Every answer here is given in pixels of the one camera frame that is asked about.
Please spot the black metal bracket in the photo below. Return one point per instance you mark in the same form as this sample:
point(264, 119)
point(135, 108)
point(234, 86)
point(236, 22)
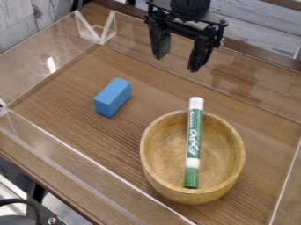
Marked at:
point(48, 218)

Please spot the brown wooden bowl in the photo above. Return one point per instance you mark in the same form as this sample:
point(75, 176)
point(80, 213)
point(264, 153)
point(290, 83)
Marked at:
point(163, 143)

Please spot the blue foam block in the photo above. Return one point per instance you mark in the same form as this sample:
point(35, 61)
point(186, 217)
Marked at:
point(112, 97)

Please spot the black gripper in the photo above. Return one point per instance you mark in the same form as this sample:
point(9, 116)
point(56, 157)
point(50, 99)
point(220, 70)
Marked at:
point(190, 19)

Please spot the green Expo marker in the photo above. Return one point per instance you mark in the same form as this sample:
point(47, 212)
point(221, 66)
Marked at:
point(194, 139)

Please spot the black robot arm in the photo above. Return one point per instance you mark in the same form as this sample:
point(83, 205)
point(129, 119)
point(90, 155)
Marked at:
point(187, 18)

